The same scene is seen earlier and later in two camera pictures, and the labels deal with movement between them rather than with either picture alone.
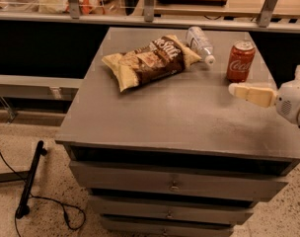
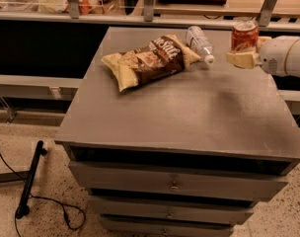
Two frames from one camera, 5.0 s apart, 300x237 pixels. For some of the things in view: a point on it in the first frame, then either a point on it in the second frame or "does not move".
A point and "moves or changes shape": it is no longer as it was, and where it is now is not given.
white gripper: (292, 100) to (273, 57)
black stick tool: (23, 209) does not move
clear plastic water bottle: (198, 41) does not move
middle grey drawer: (171, 210) does not move
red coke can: (240, 60) moves or changes shape
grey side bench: (35, 87) does not move
